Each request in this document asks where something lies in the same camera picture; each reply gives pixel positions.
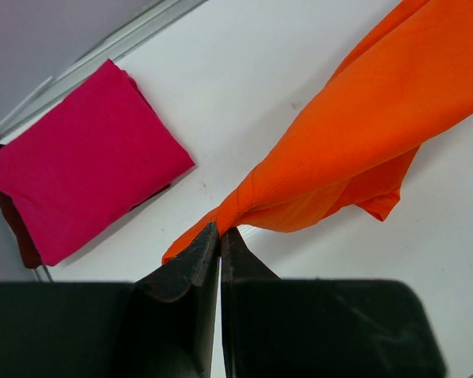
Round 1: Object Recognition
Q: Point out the dark red folded t-shirt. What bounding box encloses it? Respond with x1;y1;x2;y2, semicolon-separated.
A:
0;190;43;269

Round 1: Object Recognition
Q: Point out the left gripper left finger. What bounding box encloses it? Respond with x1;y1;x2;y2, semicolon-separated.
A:
0;224;219;377

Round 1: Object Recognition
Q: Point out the folded magenta t-shirt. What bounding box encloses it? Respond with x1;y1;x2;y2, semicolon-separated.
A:
0;61;194;266

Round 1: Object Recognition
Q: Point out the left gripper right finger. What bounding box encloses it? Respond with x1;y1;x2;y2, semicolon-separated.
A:
221;229;447;377

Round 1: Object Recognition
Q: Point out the orange t-shirt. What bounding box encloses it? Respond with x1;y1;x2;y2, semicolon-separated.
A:
162;1;473;262

